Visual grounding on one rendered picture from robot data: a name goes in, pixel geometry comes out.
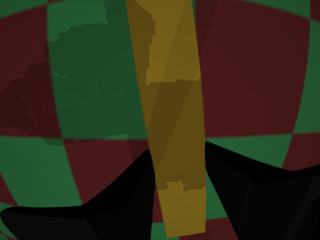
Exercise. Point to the yellow long bar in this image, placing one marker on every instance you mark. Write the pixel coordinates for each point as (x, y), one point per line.
(163, 36)

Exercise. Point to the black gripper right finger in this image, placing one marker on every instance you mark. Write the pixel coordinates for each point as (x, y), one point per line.
(261, 201)

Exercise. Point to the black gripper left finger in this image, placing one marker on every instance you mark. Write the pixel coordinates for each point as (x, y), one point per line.
(122, 211)

